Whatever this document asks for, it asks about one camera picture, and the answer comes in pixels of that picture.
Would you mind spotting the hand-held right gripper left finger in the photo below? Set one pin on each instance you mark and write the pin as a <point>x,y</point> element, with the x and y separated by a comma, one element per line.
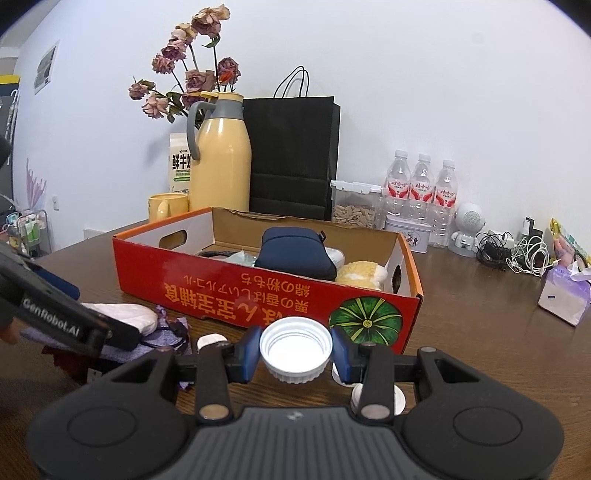
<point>249,357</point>

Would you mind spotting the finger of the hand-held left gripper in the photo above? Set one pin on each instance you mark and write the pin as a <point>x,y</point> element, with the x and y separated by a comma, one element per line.
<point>57,284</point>
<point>124,337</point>

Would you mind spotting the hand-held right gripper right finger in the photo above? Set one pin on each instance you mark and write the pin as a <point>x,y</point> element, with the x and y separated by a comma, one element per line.
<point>341,360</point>

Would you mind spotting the purple knitted pouch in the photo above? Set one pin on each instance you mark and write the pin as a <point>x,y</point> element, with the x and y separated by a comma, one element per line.
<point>157,344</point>

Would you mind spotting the white ribbed jar lid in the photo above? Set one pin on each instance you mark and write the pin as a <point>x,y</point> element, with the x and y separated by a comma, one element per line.
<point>295,350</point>

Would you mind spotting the red cardboard box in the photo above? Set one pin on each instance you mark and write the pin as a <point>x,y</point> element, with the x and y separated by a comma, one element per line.
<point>277,295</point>

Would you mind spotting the white smooth lid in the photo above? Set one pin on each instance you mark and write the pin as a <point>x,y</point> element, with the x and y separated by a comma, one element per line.
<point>400,399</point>

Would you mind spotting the white and yellow plush toy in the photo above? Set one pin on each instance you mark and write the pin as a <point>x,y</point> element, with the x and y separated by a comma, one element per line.
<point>362,274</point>

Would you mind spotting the clear plastic wrap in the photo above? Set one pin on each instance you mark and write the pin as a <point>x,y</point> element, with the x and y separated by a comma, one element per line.
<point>240,259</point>

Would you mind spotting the navy zip pouch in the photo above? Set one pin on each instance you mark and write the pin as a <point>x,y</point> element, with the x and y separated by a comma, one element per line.
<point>291,254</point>

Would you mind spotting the person's left hand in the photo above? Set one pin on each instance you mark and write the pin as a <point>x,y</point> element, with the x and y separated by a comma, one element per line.
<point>7,333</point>

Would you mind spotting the white cloth sachet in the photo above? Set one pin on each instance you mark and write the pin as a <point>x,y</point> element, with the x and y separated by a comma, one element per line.
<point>124,314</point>

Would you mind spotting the metal trolley shelf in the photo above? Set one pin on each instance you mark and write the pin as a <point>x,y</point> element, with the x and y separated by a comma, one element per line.
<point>27,230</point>

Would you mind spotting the yellow mug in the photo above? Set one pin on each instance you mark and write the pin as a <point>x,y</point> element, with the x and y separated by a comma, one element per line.
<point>161,207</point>

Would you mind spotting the white tin box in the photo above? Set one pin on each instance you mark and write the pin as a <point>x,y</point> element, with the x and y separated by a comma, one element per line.
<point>406,233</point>

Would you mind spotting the clear container of nuts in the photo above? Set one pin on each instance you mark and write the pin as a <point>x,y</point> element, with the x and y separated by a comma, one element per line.
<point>353,214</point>

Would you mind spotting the white milk carton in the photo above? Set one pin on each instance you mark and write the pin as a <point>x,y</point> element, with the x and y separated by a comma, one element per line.
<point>180,166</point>

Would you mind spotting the white robot speaker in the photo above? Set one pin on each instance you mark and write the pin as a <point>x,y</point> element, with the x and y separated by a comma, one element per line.
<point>468,217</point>

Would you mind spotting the yellow thermos jug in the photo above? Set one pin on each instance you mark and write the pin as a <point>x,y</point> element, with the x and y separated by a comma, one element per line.
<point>221,166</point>

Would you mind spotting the black paper bag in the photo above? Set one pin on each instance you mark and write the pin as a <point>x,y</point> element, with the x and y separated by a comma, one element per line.
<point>291,152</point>

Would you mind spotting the purple tissue pack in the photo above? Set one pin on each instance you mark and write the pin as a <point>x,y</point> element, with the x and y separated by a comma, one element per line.
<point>561,295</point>

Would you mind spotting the black charger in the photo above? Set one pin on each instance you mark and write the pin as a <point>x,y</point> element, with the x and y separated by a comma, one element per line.
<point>533,228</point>

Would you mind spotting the dried rose bouquet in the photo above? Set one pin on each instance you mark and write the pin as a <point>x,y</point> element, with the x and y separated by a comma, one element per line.
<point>201,81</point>

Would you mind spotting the colourful snack packet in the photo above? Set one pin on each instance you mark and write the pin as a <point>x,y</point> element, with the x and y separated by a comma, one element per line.
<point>565,240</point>

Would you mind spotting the wall frame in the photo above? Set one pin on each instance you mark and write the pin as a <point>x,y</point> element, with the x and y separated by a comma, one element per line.
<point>46,67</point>

